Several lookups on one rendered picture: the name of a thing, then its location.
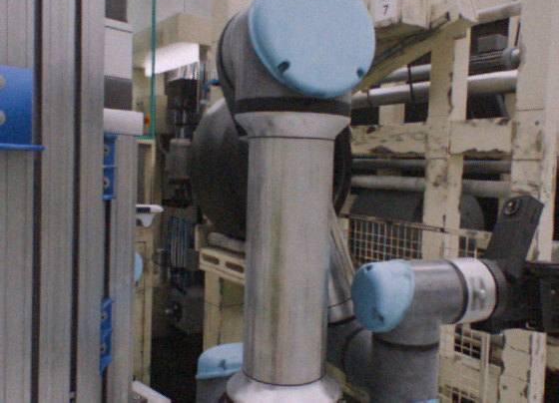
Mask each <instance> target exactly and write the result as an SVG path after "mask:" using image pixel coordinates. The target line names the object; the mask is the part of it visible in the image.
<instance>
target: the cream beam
mask: <svg viewBox="0 0 559 403"><path fill-rule="evenodd" d="M362 1H363V3H364V4H365V6H366V8H367V10H368V12H369V14H370V17H371V20H372V23H373V27H374V32H375V44H376V42H380V41H384V40H389V39H393V38H398V37H402V36H406V35H411V34H413V33H418V32H422V31H426V30H427V29H428V27H429V23H430V8H431V6H433V5H435V4H436V3H438V2H439V1H441V0H396V16H395V17H391V18H387V19H384V20H380V21H377V22H375V4H376V0H362Z"/></svg>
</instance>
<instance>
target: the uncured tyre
mask: <svg viewBox="0 0 559 403"><path fill-rule="evenodd" d="M248 174H249V144H247V143H245V142H243V141H242V140H240V139H239V135H238V132H237V129H236V126H235V124H234V122H233V119H232V116H231V113H230V111H229V108H228V105H227V103H226V100H225V98H221V99H219V100H217V101H216V102H215V103H214V104H213V106H212V107H211V108H210V109H209V110H208V111H207V113H206V114H205V115H204V117H203V118H202V120H201V122H200V123H199V124H198V126H197V128H196V131H195V133H194V136H193V139H192V143H191V147H190V152H189V177H190V183H191V187H192V191H193V194H194V197H195V198H196V201H197V203H198V205H199V207H200V208H201V210H202V212H203V213H204V215H205V216H206V217H207V218H208V220H210V221H211V222H212V223H213V224H214V226H215V227H216V228H218V229H219V230H220V231H222V232H223V233H225V234H226V235H228V236H231V237H235V238H238V239H242V240H246V237H247V205H248ZM351 178H352V150H351V145H350V141H349V137H348V134H347V131H346V128H345V127H344V128H343V129H342V130H341V131H340V132H339V133H338V135H337V136H336V138H335V141H334V155H333V180H332V205H333V208H334V211H335V214H336V217H337V216H338V214H339V212H340V211H341V209H342V207H343V204H344V202H345V199H346V197H347V195H348V192H349V188H350V184H351Z"/></svg>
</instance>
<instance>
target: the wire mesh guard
mask: <svg viewBox="0 0 559 403"><path fill-rule="evenodd" d="M337 217H339V218H344V225H345V219H352V220H355V234H356V233H357V232H360V231H356V221H357V220H359V221H361V231H362V222H363V221H366V232H367V222H368V221H371V222H372V237H373V236H374V235H376V234H373V223H374V222H378V223H385V234H386V225H387V224H391V225H392V227H393V226H394V225H397V226H404V227H410V228H412V231H413V229H414V228H417V229H419V241H420V230H421V229H424V230H427V234H428V231H436V232H442V234H444V233H449V234H450V240H451V235H452V234H456V235H458V249H454V248H450V241H449V256H445V255H441V254H440V258H441V256H445V257H449V258H454V257H450V250H451V249H454V250H458V251H457V257H458V252H459V250H460V249H459V236H460V235H463V236H467V248H466V250H460V251H466V257H467V252H471V251H467V249H468V237H475V250H474V252H471V253H474V258H475V253H476V252H475V251H476V238H482V239H486V247H487V244H488V242H489V239H490V236H491V233H488V232H480V231H473V230H467V229H460V228H453V227H445V226H438V225H431V224H425V223H410V222H403V221H396V220H390V219H382V218H375V217H368V216H362V215H355V214H347V213H339V214H338V216H337ZM351 231H354V230H350V222H349V240H351V239H354V238H350V232H351ZM380 236H382V235H379V227H378V243H375V244H378V245H384V252H383V253H384V255H385V254H390V260H391V256H392V255H395V254H391V252H390V253H386V252H385V247H386V246H389V245H385V239H384V244H379V237H380ZM356 240H359V239H354V257H355V256H356V255H357V254H355V248H356V247H358V246H355V241H356ZM417 243H418V250H416V251H418V259H419V244H420V243H421V242H417ZM421 244H426V252H425V251H421V252H425V253H430V252H427V246H428V245H431V244H427V236H426V243H421ZM435 246H437V245H434V233H433V251H434V247H435ZM437 247H441V252H442V248H448V247H443V246H442V235H441V246H437ZM398 248H399V247H396V250H397V249H398ZM399 249H403V256H401V257H403V260H404V259H405V258H409V257H404V248H399ZM430 254H432V259H433V255H439V254H434V253H433V252H432V253H430ZM476 254H482V253H476ZM482 255H484V254H482ZM409 259H410V260H412V259H414V258H411V254H410V258H409ZM452 325H453V334H452V333H449V332H447V329H446V331H444V330H441V329H440V330H441V331H444V332H446V335H447V333H449V334H452V335H453V343H451V344H453V345H456V344H454V335H455V336H458V337H461V338H462V340H461V346H459V345H456V346H459V347H461V355H459V354H456V353H454V352H452V351H449V350H446V342H448V341H446V335H445V340H442V339H440V340H442V341H445V349H444V348H441V347H440V348H441V349H443V350H445V354H446V351H449V352H452V353H453V362H452V361H450V360H447V359H445V354H444V358H442V357H439V358H442V359H444V368H443V367H440V366H439V367H440V368H443V369H444V373H445V370H448V369H445V360H447V361H450V362H452V371H450V370H448V371H450V372H452V381H451V380H449V379H446V378H444V373H443V377H441V376H439V375H438V376H439V377H441V378H443V387H442V386H440V385H438V386H440V387H442V388H443V392H444V388H445V387H444V379H446V380H448V381H451V390H450V391H451V399H450V398H448V397H445V396H443V392H442V395H441V394H439V393H437V394H439V395H441V396H442V403H443V397H445V398H448V399H450V400H451V401H454V400H452V383H456V382H454V381H453V373H455V374H458V373H456V372H453V363H455V362H454V354H456V355H459V356H461V358H460V365H459V364H458V363H455V364H458V365H459V366H460V372H461V366H462V365H461V359H462V357H464V358H467V357H465V356H462V348H464V349H467V350H470V358H467V359H469V368H467V367H465V366H462V367H464V368H467V369H469V376H468V378H467V377H465V376H462V374H458V375H460V376H461V377H460V384H458V383H456V384H458V385H460V395H461V386H463V385H461V378H462V377H464V378H467V379H468V388H467V387H466V386H463V387H465V388H467V389H468V392H469V390H472V389H469V380H472V379H470V370H472V371H475V370H473V369H470V360H473V359H471V351H473V350H471V341H474V340H472V331H474V330H472V329H468V328H465V327H463V323H462V326H458V325H455V323H454V324H452ZM454 326H458V327H461V328H462V336H459V335H456V334H454ZM463 328H465V329H468V330H471V339H468V338H465V337H463ZM474 332H477V333H481V332H478V331H474ZM481 334H482V337H481V343H480V342H477V341H474V342H477V343H480V344H481V353H479V352H476V351H473V352H476V353H479V354H481V355H480V362H478V361H476V360H473V361H475V362H478V363H480V372H478V371H475V372H478V373H479V382H477V381H475V380H472V381H474V382H477V383H479V391H478V392H477V391H474V390H472V391H474V392H476V393H478V401H476V400H474V399H472V400H474V401H476V402H478V403H486V394H487V376H488V359H489V340H490V334H488V333H485V332H483V331H482V333H481ZM463 338H464V339H468V340H470V349H468V348H465V347H462V341H463ZM448 343H450V342H448ZM453 345H452V349H453ZM325 365H326V364H325ZM326 366H328V374H329V367H330V366H329V363H328V365H326ZM330 368H332V367H330ZM332 369H333V375H331V374H329V375H331V376H333V379H334V377H335V376H334V370H336V369H334V365H333V368H332ZM336 371H338V370H336ZM338 372H340V371H338ZM340 373H342V372H340ZM342 374H344V373H342ZM335 378H337V377H335ZM337 379H338V382H337V381H335V382H336V383H337V384H338V387H339V390H341V391H343V392H345V393H347V394H348V395H350V396H352V397H354V398H355V399H357V400H359V401H360V402H362V403H367V402H368V401H369V398H367V397H365V396H363V395H361V394H359V393H357V392H355V389H357V388H355V384H354V387H353V386H352V385H350V379H349V384H348V383H346V382H344V381H345V374H344V381H343V382H344V383H346V384H348V385H349V387H347V386H345V385H343V384H341V383H339V380H340V379H339V375H338V378H337ZM350 386H352V387H353V388H354V391H353V390H352V389H350ZM445 389H447V388H445ZM357 390H359V389H357ZM447 390H449V389H447ZM359 391H361V389H360V390H359ZM361 392H363V391H361ZM363 393H365V392H363ZM365 394H367V393H365ZM367 395H368V394H367ZM460 395H459V402H457V401H454V402H456V403H460ZM451 401H450V403H451Z"/></svg>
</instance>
